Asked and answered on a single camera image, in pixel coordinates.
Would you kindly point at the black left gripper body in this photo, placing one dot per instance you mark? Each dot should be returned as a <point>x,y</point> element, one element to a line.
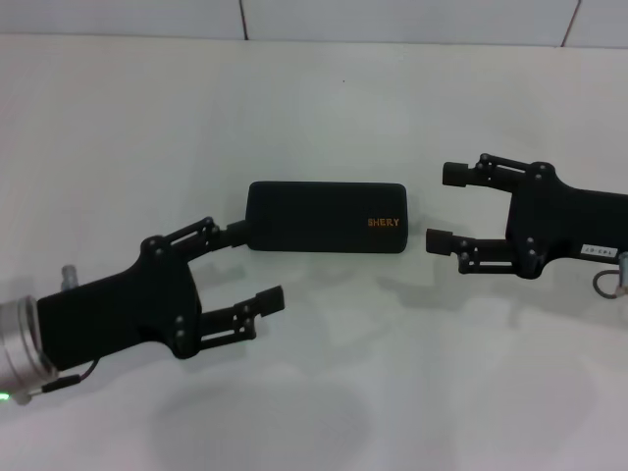
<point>118,309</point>

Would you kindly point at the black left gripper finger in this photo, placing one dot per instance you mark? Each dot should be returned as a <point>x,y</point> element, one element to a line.
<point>267,299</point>
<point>230,234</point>

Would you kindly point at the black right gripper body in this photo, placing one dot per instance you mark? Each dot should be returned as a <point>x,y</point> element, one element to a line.
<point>574,221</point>

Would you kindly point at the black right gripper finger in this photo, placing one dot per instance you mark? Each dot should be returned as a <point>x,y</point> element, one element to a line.
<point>454,172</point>
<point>439,241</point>

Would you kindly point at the black glasses case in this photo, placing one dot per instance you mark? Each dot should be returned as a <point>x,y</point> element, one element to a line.
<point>326,216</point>

